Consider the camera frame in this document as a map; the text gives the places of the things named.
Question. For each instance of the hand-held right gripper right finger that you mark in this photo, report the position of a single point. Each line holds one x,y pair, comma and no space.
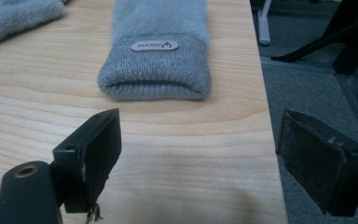
320,161

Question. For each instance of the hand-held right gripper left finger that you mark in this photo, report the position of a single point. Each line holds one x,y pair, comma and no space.
88,161

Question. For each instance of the grey fuzzy glove with label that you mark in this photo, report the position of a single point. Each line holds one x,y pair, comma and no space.
155,68

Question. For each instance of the black metal stand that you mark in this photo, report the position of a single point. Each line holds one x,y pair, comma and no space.
345,34

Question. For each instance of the white table leg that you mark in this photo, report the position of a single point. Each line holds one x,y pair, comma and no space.
264,21

